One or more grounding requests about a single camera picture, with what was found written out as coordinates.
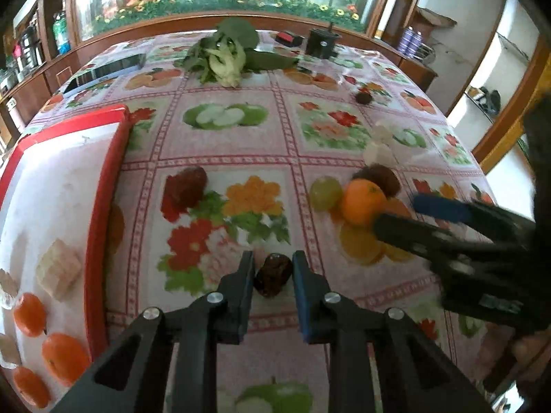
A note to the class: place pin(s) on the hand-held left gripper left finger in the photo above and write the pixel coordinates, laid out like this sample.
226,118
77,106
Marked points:
246,292

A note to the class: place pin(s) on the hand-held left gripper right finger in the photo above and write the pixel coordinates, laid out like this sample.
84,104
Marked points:
303,297

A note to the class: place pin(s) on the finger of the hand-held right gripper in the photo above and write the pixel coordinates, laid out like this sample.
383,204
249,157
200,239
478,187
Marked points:
443,208
404,228

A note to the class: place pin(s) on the dark dried date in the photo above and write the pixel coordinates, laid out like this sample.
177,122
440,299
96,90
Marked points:
271,279

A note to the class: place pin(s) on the brown round fruit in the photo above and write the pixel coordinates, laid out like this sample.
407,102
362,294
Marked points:
381,177

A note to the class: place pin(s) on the white fruit chunk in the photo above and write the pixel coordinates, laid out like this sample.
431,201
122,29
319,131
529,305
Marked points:
8,349
379,153
60,269
6,285

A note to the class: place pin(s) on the green grape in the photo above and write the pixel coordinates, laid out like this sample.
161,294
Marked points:
325,191

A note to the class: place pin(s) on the reddish dried date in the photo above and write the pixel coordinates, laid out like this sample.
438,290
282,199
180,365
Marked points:
185,186

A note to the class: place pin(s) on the red tray with white inside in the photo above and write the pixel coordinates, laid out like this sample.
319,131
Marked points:
51,180

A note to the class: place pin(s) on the person's right hand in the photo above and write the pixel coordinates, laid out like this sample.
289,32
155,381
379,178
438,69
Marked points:
531,352

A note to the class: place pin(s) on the black shoes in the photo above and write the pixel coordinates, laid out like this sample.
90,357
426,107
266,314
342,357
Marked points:
488,100

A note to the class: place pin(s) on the dark round fruit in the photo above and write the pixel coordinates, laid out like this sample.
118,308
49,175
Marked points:
363,97

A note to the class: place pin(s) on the low wooden cabinet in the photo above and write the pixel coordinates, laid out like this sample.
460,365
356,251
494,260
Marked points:
415,73

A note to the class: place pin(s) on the black cylindrical holder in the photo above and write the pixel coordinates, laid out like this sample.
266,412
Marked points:
323,42

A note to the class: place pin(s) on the dark green cucumber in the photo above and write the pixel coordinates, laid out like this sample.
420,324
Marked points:
269,60

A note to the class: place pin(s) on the red and black box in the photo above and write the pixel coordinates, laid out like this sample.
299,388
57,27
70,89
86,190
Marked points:
287,38

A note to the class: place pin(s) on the bok choy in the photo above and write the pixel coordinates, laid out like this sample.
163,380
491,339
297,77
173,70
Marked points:
224,51

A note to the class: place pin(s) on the black smartphone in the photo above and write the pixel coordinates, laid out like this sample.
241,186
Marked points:
105,71

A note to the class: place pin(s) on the wooden shelving unit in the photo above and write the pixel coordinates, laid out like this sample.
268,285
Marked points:
34,64

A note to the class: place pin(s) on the green plastic bottle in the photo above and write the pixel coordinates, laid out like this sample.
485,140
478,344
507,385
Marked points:
60,34

